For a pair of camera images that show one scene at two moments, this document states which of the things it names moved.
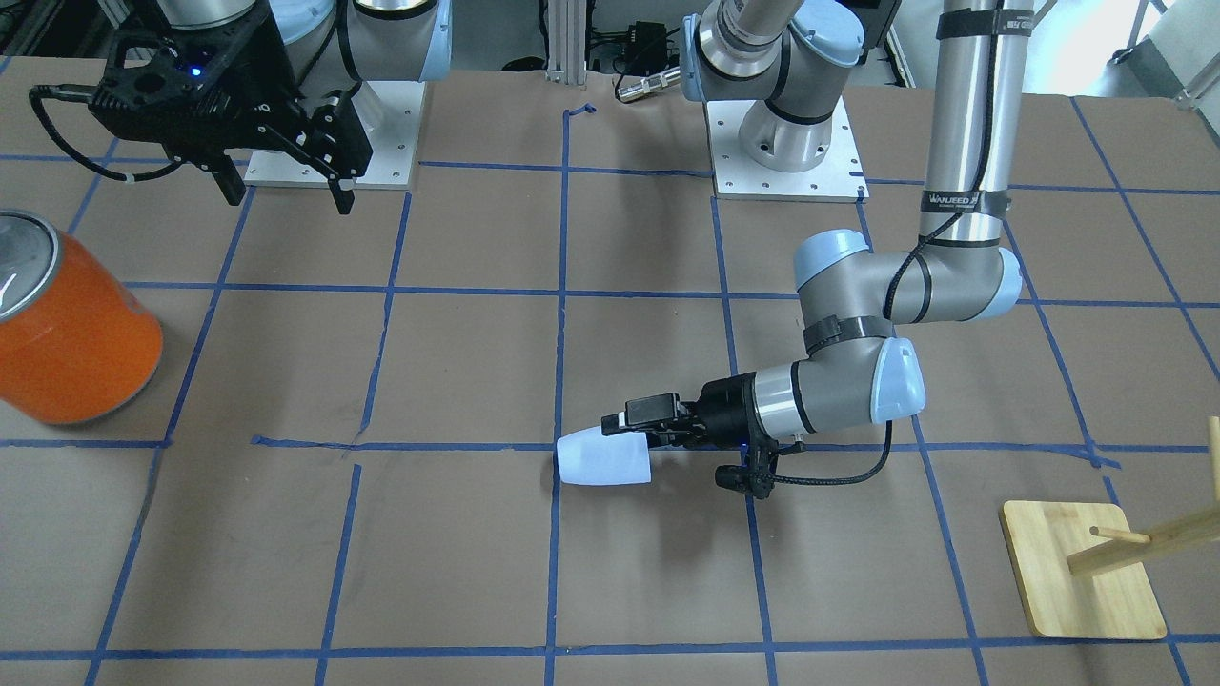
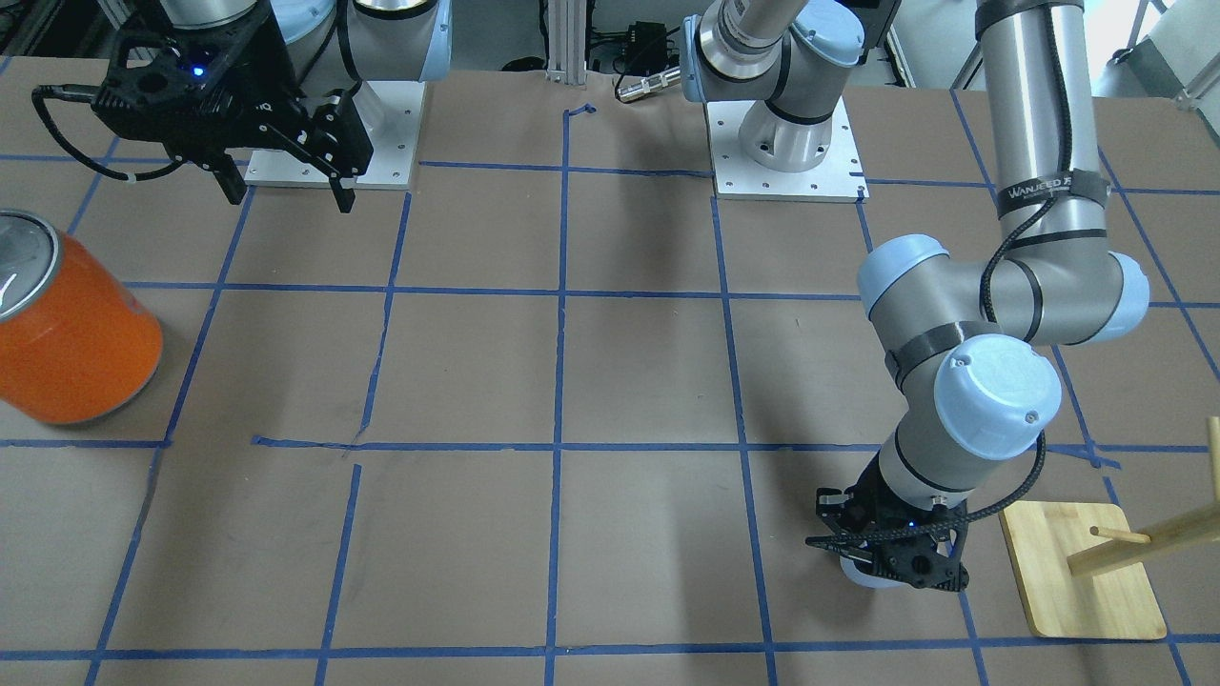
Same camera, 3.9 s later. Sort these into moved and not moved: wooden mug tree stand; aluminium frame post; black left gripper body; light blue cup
Moved: black left gripper body; light blue cup
Not moved: aluminium frame post; wooden mug tree stand
